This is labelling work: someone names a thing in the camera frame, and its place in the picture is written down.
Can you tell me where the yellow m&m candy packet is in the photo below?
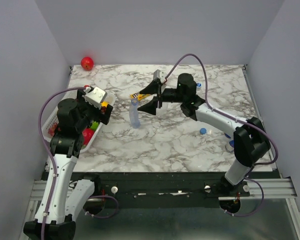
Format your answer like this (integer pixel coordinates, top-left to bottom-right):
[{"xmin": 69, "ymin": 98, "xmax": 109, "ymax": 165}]
[{"xmin": 130, "ymin": 92, "xmax": 151, "ymax": 101}]

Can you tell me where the aluminium frame rail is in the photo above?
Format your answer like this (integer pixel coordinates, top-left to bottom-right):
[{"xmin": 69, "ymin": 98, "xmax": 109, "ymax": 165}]
[{"xmin": 233, "ymin": 169, "xmax": 297, "ymax": 202}]

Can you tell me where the green toy fruit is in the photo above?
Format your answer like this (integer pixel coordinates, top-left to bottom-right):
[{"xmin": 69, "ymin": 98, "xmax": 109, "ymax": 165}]
[{"xmin": 90, "ymin": 121, "xmax": 99, "ymax": 131}]

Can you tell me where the red bull can front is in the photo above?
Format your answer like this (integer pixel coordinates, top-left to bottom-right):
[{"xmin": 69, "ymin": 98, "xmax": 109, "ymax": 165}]
[{"xmin": 225, "ymin": 140, "xmax": 235, "ymax": 153}]

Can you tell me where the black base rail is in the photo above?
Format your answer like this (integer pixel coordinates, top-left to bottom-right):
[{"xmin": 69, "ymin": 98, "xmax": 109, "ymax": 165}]
[{"xmin": 70, "ymin": 172, "xmax": 250, "ymax": 209}]

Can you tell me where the pink dragon fruit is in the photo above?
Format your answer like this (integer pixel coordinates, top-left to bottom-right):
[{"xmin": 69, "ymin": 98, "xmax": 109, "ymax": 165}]
[{"xmin": 82, "ymin": 128, "xmax": 95, "ymax": 147}]

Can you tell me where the light red grape bunch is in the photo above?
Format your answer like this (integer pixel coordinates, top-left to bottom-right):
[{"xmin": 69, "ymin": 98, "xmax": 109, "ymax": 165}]
[{"xmin": 48, "ymin": 122, "xmax": 58, "ymax": 137}]

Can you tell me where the white plastic basket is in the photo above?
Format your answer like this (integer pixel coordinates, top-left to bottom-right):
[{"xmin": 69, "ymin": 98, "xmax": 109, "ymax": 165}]
[{"xmin": 41, "ymin": 92, "xmax": 116, "ymax": 153}]

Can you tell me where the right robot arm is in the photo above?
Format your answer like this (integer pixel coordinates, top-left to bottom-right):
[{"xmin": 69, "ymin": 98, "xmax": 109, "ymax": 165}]
[{"xmin": 138, "ymin": 73, "xmax": 271, "ymax": 196}]

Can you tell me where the blue tinted plastic bottle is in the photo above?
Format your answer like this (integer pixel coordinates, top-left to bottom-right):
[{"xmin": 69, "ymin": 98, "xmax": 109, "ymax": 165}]
[{"xmin": 129, "ymin": 98, "xmax": 141, "ymax": 129}]

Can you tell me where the plain blue bottle cap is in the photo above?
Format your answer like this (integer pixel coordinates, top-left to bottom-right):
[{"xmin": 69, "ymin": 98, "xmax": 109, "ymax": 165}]
[{"xmin": 200, "ymin": 128, "xmax": 207, "ymax": 135}]

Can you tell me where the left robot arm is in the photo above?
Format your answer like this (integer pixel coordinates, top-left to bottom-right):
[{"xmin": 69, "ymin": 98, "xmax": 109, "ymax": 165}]
[{"xmin": 23, "ymin": 86, "xmax": 113, "ymax": 240}]

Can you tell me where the small clear plastic bottle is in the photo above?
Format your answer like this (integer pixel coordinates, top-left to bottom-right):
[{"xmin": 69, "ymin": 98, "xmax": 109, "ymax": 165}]
[{"xmin": 196, "ymin": 82, "xmax": 202, "ymax": 91}]

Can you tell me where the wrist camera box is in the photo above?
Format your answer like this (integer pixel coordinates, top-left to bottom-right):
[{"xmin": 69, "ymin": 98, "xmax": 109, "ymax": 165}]
[
  {"xmin": 84, "ymin": 86, "xmax": 108, "ymax": 109},
  {"xmin": 153, "ymin": 69, "xmax": 166, "ymax": 84}
]

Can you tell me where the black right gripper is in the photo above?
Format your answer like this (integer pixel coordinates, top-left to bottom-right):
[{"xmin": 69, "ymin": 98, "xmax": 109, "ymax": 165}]
[{"xmin": 138, "ymin": 79, "xmax": 186, "ymax": 115}]

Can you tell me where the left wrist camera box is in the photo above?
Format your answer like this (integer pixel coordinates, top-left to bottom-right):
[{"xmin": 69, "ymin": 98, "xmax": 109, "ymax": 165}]
[{"xmin": 84, "ymin": 86, "xmax": 108, "ymax": 109}]

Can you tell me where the red apple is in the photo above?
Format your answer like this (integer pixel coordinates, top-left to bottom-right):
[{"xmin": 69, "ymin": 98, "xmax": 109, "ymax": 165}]
[{"xmin": 80, "ymin": 56, "xmax": 94, "ymax": 71}]

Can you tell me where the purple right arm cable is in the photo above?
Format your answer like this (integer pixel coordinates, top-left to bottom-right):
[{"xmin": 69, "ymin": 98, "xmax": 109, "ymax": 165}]
[{"xmin": 164, "ymin": 53, "xmax": 279, "ymax": 217}]

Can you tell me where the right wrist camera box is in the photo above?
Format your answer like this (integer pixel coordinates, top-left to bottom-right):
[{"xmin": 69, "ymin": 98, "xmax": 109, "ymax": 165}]
[{"xmin": 153, "ymin": 69, "xmax": 166, "ymax": 84}]

